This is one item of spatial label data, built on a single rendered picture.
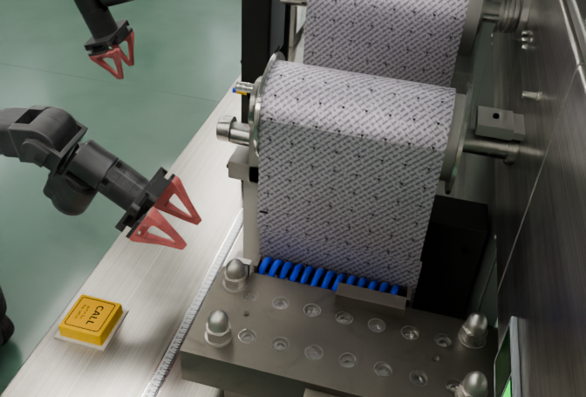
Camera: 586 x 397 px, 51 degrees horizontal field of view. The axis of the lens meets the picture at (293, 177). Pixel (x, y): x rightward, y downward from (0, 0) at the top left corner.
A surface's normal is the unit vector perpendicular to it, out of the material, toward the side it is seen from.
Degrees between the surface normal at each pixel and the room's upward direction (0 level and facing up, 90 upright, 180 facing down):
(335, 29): 92
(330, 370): 0
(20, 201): 0
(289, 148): 90
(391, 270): 90
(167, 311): 0
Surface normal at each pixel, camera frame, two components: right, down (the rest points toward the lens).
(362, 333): 0.05, -0.81
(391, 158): -0.25, 0.55
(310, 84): -0.07, -0.46
